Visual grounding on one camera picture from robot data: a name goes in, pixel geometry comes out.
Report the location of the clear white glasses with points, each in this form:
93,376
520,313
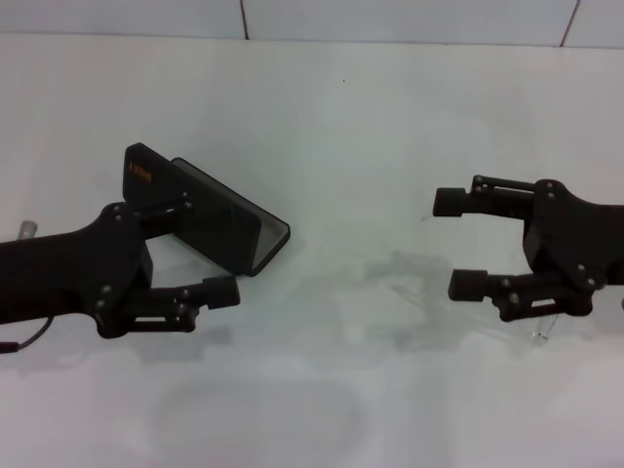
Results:
542,336

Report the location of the black glasses case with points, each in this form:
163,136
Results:
139,166

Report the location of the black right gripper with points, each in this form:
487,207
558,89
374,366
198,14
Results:
575,234

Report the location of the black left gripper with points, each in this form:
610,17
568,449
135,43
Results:
73,273

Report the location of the silver wrist port knob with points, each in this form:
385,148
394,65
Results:
27,230

